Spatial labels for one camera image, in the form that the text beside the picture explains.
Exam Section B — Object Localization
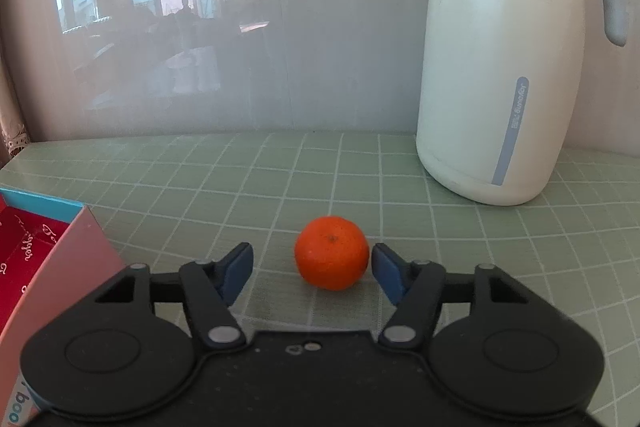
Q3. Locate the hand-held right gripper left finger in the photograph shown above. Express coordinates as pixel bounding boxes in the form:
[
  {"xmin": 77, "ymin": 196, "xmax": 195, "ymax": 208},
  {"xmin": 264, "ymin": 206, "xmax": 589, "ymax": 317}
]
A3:
[{"xmin": 93, "ymin": 243, "xmax": 255, "ymax": 352}]

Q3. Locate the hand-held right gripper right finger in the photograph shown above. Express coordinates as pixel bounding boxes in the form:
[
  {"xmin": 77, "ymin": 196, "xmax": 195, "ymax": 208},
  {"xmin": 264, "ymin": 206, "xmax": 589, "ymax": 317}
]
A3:
[{"xmin": 371, "ymin": 243, "xmax": 532, "ymax": 352}]

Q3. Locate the small mandarin orange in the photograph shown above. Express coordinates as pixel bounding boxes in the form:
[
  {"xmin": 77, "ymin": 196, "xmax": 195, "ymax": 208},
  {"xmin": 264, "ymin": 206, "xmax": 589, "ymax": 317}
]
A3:
[{"xmin": 294, "ymin": 216, "xmax": 370, "ymax": 292}]

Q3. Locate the colourful cardboard box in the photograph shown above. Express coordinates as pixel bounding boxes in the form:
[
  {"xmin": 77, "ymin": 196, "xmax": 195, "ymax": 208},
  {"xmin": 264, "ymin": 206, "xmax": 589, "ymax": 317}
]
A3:
[{"xmin": 0, "ymin": 188, "xmax": 127, "ymax": 427}]

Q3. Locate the green checked tablecloth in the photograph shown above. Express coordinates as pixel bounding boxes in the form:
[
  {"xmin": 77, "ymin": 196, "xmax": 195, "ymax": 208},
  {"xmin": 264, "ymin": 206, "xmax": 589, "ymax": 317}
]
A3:
[{"xmin": 0, "ymin": 131, "xmax": 640, "ymax": 427}]

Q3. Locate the white and blue thermos jug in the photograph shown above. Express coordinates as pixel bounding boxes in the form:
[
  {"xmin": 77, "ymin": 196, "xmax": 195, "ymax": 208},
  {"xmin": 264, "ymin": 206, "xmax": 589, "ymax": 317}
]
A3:
[{"xmin": 416, "ymin": 0, "xmax": 632, "ymax": 207}]

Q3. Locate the beige curtain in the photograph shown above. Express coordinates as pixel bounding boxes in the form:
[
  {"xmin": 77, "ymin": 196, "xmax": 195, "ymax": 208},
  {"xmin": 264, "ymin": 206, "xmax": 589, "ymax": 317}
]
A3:
[{"xmin": 0, "ymin": 52, "xmax": 32, "ymax": 160}]

